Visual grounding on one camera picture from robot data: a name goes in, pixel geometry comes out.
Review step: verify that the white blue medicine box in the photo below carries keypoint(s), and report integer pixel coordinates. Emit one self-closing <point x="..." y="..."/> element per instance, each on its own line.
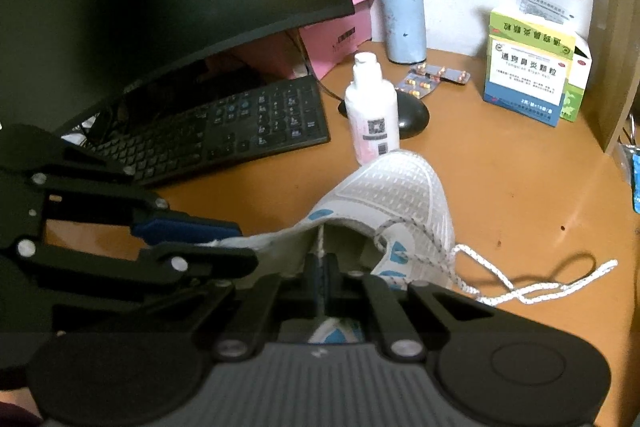
<point x="525" y="77"/>

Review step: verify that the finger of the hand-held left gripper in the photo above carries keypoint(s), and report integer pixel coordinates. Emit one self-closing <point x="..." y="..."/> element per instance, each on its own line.
<point x="185" y="229"/>
<point x="215" y="262"/>

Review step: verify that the white blue sneaker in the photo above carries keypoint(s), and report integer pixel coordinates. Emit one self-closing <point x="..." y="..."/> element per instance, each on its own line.
<point x="395" y="187"/>

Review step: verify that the white lotion bottle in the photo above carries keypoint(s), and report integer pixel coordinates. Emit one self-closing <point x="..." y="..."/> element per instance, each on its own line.
<point x="370" y="107"/>

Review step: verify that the black keyboard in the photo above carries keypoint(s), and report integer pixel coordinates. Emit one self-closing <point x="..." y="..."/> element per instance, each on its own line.
<point x="250" y="117"/>

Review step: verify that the pink box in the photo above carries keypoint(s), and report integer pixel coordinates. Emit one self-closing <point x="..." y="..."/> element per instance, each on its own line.
<point x="340" y="37"/>

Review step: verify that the white shoelace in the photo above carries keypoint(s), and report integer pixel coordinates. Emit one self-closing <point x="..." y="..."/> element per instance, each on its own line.
<point x="602" y="269"/>

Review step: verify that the black computer mouse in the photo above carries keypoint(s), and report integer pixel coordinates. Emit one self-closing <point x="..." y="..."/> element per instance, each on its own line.
<point x="412" y="117"/>

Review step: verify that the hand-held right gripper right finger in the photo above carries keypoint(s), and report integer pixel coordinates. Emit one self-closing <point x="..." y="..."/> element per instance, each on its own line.
<point x="331" y="279"/>

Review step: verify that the blue packet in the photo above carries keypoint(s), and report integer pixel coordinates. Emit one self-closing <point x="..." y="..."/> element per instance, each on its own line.
<point x="636" y="182"/>

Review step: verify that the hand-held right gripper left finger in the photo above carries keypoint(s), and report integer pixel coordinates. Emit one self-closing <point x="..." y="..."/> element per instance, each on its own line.
<point x="311" y="279"/>

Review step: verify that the wooden bookshelf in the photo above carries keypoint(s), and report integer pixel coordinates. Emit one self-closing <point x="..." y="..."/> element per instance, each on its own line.
<point x="615" y="57"/>

